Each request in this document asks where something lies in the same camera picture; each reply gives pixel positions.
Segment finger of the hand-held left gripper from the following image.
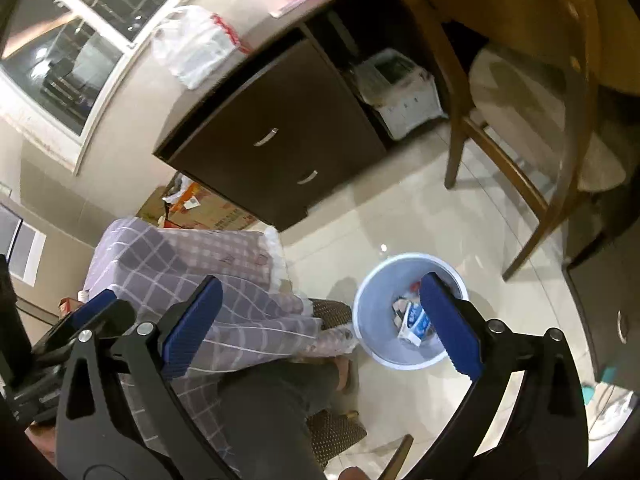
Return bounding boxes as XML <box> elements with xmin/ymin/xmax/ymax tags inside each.
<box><xmin>31</xmin><ymin>289</ymin><xmax>137</xmax><ymax>367</ymax></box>

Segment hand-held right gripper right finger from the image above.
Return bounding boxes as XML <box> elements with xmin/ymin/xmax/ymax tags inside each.
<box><xmin>400</xmin><ymin>271</ymin><xmax>589</xmax><ymax>480</ymax></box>

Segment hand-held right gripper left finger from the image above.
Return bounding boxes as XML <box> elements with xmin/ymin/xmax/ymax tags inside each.
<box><xmin>54</xmin><ymin>275</ymin><xmax>241</xmax><ymax>480</ymax></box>

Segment blue white carton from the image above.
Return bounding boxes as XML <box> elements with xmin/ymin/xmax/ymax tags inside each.
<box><xmin>397</xmin><ymin>304</ymin><xmax>434</xmax><ymax>347</ymax></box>

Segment pale blue trash bin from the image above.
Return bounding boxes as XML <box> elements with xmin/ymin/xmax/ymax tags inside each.
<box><xmin>352</xmin><ymin>253</ymin><xmax>469</xmax><ymax>371</ymax></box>

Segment red cardboard box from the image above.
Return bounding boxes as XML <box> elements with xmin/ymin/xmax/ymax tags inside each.
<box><xmin>57</xmin><ymin>290</ymin><xmax>90</xmax><ymax>313</ymax></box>

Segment purple checked tablecloth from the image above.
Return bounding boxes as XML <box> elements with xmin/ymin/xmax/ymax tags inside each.
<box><xmin>82</xmin><ymin>217</ymin><xmax>361</xmax><ymax>480</ymax></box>

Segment person's leg dark trousers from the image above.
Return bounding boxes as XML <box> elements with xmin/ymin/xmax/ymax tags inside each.
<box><xmin>217</xmin><ymin>357</ymin><xmax>341</xmax><ymax>480</ymax></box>

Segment orange sided cardboard box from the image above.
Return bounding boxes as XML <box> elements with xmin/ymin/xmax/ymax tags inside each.
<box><xmin>137</xmin><ymin>172</ymin><xmax>261</xmax><ymax>233</ymax></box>

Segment brown woven seat stool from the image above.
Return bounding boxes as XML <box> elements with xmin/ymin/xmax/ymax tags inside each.
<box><xmin>305</xmin><ymin>297</ymin><xmax>416</xmax><ymax>480</ymax></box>

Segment wooden chair cream cushion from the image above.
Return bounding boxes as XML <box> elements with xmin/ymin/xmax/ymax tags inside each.
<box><xmin>377</xmin><ymin>0</ymin><xmax>628</xmax><ymax>281</ymax></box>

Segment dark wooden drawer cabinet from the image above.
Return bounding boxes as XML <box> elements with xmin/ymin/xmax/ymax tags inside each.
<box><xmin>152</xmin><ymin>22</ymin><xmax>391</xmax><ymax>233</ymax></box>

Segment white storage box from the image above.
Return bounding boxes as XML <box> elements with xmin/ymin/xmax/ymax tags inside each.
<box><xmin>350</xmin><ymin>49</ymin><xmax>448</xmax><ymax>141</ymax></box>

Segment white framed sliding window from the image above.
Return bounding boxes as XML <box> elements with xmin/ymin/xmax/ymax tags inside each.
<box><xmin>0</xmin><ymin>0</ymin><xmax>221</xmax><ymax>176</ymax></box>

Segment white plastic bag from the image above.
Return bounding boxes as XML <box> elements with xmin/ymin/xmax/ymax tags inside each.
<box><xmin>150</xmin><ymin>6</ymin><xmax>251</xmax><ymax>91</ymax></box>

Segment dark cabinet with metal handle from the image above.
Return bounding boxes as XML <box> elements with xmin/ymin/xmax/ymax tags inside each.
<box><xmin>562</xmin><ymin>85</ymin><xmax>640</xmax><ymax>386</ymax></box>

